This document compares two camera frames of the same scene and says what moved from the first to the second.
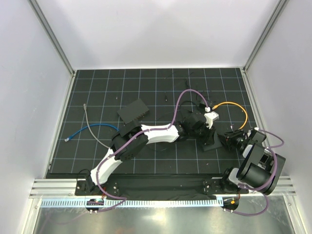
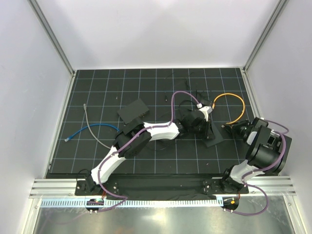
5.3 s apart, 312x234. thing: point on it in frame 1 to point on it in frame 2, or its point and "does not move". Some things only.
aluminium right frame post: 280,5 does not move
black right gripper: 226,138 to 233,127
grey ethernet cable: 85,107 does not move
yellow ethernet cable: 216,106 to 241,99
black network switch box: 132,111 does not move
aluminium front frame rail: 47,187 does not move
